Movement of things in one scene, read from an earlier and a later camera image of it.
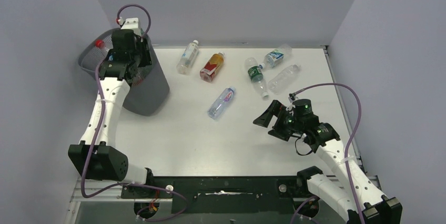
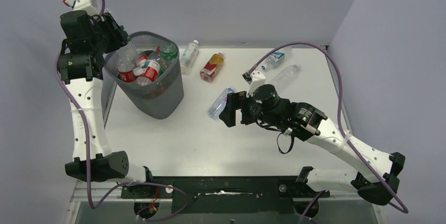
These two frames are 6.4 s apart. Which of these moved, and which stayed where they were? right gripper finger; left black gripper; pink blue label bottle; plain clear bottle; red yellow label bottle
Moved: right gripper finger; left black gripper
Stayed: pink blue label bottle; plain clear bottle; red yellow label bottle
